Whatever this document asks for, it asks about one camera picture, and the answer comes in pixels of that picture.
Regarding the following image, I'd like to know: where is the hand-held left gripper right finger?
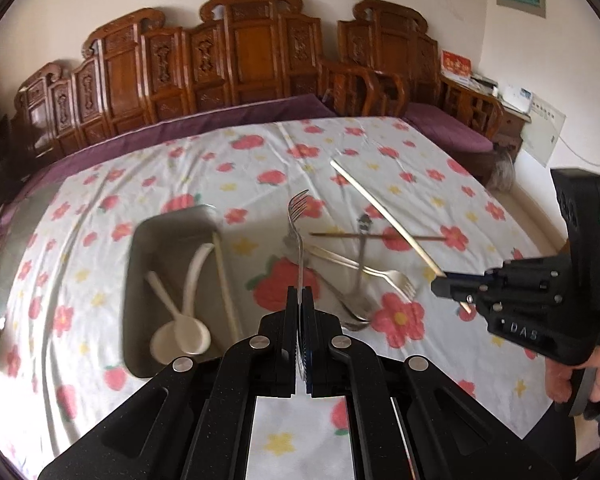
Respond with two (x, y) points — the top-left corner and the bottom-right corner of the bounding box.
(300, 287), (563, 480)

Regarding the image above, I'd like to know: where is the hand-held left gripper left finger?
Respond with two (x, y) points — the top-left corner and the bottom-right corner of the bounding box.
(37, 285), (301, 480)

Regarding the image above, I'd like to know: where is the dark brown chopstick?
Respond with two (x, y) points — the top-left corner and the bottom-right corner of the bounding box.
(309, 231), (451, 242)

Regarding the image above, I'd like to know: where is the pale gold metal fork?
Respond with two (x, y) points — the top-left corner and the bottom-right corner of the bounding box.
(307, 245), (417, 298)

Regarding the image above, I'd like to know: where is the beige chopstick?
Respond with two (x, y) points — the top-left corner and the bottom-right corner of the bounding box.
(211, 230), (243, 343)
(330, 159), (476, 316)

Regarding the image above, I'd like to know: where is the metal spoon with ornate handle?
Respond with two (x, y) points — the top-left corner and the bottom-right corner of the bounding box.
(342, 214), (376, 321)

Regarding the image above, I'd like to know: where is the silver metal fork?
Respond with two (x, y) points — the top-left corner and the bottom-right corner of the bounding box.
(285, 189), (312, 311)

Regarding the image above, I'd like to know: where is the slim white spoon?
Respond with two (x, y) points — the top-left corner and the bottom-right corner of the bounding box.
(145, 270), (191, 356)

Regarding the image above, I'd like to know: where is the rectangular metal tray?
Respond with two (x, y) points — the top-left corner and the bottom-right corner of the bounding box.
(120, 204), (246, 378)

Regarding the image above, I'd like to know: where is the grey crumpled bag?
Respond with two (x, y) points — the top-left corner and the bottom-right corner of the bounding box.
(490, 150), (518, 191)

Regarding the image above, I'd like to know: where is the purple armchair cushion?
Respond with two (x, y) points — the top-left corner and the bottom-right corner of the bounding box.
(402, 102), (496, 153)

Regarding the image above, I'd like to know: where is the person's dark clothing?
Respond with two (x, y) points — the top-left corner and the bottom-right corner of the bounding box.
(527, 402), (600, 480)

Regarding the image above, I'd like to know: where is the wooden side table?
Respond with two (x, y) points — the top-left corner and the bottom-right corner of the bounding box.
(490, 92), (533, 161)

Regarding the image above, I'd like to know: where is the white device with blue print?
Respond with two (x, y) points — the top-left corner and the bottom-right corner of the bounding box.
(500, 84), (536, 113)

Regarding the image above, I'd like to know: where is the floral strawberry tablecloth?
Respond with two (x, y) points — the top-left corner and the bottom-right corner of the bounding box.
(0, 116), (571, 480)

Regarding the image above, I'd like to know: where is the carved wooden armchair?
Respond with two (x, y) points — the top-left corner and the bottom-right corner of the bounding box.
(337, 0), (506, 141)

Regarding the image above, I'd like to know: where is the long purple sofa cushion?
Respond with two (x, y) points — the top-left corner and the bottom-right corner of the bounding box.
(0, 92), (341, 241)

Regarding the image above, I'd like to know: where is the long carved wooden sofa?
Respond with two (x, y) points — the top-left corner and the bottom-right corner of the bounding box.
(10, 0), (408, 171)

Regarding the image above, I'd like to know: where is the white cable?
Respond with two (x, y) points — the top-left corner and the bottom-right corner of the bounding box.
(564, 141), (600, 170)

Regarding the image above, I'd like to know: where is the white wall distribution box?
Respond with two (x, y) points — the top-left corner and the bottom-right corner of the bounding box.
(522, 92), (566, 168)

